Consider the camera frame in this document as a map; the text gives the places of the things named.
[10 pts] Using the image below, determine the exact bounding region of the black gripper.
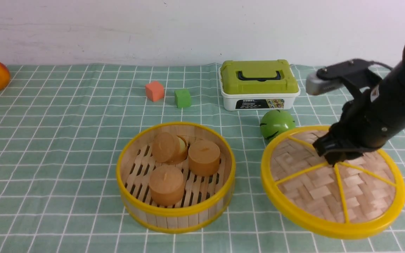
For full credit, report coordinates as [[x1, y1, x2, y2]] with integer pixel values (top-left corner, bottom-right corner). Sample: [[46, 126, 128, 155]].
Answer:
[[313, 88, 396, 166]]

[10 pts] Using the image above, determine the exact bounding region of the yellow woven bamboo steamer lid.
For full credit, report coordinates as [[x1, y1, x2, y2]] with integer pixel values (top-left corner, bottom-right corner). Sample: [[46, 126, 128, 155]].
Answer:
[[261, 125, 405, 240]]

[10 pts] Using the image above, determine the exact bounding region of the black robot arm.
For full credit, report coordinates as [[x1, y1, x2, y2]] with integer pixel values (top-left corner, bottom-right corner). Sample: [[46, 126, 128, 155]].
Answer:
[[306, 46, 405, 165]]

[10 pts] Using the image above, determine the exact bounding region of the yellow bamboo steamer basket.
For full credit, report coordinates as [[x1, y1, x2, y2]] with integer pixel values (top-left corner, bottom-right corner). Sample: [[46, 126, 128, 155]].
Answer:
[[116, 122, 236, 233]]

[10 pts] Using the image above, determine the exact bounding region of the green striped toy melon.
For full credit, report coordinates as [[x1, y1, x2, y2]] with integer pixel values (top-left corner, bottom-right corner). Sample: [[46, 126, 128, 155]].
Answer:
[[260, 110, 296, 141]]

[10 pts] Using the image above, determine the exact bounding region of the green lidded white toolbox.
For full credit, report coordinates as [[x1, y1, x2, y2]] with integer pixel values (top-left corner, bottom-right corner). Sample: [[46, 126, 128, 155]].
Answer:
[[218, 59, 301, 111]]

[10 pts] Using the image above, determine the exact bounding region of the brown bun back right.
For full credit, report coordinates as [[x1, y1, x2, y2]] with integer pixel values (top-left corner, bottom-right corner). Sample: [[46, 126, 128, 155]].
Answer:
[[188, 140, 221, 177]]

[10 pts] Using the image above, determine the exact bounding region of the brown bun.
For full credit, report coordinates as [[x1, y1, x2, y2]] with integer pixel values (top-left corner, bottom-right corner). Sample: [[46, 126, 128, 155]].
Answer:
[[188, 140, 221, 177], [148, 165, 185, 206], [152, 132, 188, 165]]

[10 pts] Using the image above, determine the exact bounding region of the green foam cube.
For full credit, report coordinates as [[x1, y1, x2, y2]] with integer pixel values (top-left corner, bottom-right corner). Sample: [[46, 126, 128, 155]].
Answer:
[[174, 88, 192, 109]]

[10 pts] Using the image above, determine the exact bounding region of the brown bun back left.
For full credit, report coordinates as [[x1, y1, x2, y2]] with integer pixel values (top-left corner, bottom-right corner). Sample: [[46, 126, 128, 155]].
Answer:
[[152, 132, 188, 165]]

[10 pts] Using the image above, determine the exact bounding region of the brown bun front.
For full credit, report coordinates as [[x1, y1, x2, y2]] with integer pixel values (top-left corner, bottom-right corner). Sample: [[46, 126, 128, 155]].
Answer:
[[148, 165, 185, 206]]

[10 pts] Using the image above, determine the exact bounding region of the orange foam cube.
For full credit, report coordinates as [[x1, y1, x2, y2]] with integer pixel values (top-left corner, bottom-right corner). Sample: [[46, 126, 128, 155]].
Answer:
[[145, 81, 165, 102]]

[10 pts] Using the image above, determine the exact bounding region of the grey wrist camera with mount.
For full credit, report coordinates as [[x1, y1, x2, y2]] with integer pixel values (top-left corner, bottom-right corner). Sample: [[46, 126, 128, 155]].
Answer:
[[306, 59, 382, 99]]

